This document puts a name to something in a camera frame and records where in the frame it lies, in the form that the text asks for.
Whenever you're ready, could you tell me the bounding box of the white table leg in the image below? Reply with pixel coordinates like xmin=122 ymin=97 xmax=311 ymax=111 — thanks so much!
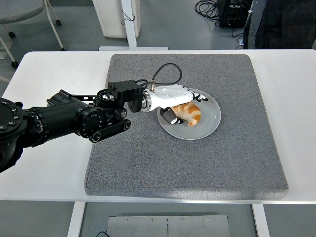
xmin=251 ymin=204 xmax=270 ymax=237
xmin=67 ymin=201 xmax=86 ymax=237

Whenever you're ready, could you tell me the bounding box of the round grey plate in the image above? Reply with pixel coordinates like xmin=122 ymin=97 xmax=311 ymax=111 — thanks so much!
xmin=157 ymin=88 xmax=222 ymax=141

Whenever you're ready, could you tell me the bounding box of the thin black wire loop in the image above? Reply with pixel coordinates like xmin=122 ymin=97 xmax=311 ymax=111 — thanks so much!
xmin=120 ymin=9 xmax=136 ymax=25

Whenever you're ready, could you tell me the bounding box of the golden croissant bread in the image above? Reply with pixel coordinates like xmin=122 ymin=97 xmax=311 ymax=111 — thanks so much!
xmin=170 ymin=102 xmax=202 ymax=127

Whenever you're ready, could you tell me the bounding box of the grey chair on wheels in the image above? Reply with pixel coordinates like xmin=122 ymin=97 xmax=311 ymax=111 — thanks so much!
xmin=0 ymin=0 xmax=67 ymax=68

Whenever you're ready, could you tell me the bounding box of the grey speckled mat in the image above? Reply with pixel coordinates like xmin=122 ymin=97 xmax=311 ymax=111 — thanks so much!
xmin=83 ymin=54 xmax=289 ymax=201

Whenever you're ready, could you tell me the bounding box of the white cabinet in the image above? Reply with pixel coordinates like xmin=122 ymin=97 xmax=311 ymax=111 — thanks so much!
xmin=92 ymin=0 xmax=141 ymax=39

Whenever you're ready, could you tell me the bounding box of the black floor cable bundle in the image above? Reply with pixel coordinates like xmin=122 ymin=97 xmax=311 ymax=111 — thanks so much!
xmin=194 ymin=0 xmax=221 ymax=27

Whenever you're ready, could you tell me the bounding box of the white post with base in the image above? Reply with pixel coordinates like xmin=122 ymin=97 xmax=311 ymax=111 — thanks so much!
xmin=99 ymin=0 xmax=170 ymax=51

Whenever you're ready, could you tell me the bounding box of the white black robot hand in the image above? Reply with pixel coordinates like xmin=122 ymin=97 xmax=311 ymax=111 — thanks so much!
xmin=149 ymin=84 xmax=209 ymax=125

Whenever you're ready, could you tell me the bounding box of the person in dark clothing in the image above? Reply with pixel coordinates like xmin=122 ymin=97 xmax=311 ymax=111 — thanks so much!
xmin=243 ymin=0 xmax=316 ymax=49

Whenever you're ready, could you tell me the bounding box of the black electronics box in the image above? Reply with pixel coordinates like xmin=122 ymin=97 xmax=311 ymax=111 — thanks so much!
xmin=216 ymin=0 xmax=254 ymax=28

